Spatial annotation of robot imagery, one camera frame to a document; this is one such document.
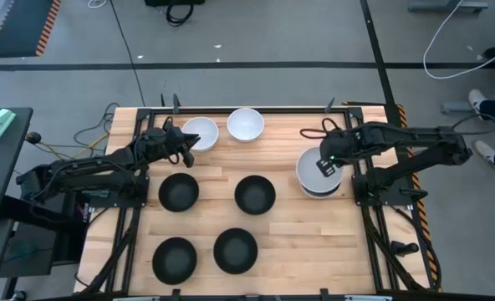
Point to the black rod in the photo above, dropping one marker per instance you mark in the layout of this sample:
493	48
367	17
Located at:
364	103

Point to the black equipment box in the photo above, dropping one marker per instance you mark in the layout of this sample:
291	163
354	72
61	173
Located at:
67	246

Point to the orange black hazard strip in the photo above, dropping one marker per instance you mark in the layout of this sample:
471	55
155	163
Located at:
423	226

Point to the grey desk foot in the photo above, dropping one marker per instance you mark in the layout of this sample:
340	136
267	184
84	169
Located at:
454	108
440	7

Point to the black side table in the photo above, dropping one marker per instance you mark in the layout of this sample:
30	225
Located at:
1	175

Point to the black round plug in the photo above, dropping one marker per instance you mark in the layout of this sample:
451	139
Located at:
33	138

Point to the black floor device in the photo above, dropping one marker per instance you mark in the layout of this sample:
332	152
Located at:
174	2

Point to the black floor mat orange-edged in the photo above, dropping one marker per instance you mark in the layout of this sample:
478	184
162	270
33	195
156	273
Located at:
21	25

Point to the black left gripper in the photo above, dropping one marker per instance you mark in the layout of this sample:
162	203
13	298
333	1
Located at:
173	142

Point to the silver bracket plate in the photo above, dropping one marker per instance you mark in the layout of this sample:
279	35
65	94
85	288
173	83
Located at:
368	298
136	298

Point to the person's white shoe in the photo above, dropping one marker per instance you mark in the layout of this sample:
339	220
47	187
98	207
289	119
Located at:
486	151
476	98

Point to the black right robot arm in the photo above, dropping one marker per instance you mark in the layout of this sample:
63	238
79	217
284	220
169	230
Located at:
419	136

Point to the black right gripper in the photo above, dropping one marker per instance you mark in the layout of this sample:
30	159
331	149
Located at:
339	144

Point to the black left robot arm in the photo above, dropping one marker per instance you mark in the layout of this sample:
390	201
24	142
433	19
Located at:
97	167

